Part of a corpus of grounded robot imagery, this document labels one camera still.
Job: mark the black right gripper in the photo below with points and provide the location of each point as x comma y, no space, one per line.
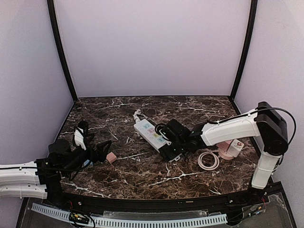
169,147

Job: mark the pink small charger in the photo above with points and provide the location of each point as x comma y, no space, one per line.
111,157

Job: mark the blue small charger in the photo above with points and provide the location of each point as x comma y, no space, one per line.
88,163

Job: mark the black corner post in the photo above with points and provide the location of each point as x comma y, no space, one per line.
60,49
245,49

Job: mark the white multicolour power strip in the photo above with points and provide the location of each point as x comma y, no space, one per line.
158,142

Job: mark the white slotted cable duct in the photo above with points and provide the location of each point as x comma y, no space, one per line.
190,219

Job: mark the black front table rail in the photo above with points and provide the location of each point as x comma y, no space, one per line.
251,208

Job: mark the pink cube socket adapter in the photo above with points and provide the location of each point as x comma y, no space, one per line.
224,146

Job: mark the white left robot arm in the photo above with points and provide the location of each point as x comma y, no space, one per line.
42,178

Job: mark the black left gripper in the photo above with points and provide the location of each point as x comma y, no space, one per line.
92,153

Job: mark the black right corner post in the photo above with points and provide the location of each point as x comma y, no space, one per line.
245,49

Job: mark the white cube socket adapter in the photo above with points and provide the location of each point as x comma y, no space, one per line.
235,147

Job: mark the pink round socket hub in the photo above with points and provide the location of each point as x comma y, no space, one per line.
224,155

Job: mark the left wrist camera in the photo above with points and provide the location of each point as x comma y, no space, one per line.
82,137

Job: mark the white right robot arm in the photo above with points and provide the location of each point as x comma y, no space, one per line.
264,122

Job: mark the black left corner post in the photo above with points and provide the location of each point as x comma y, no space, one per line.
60,49

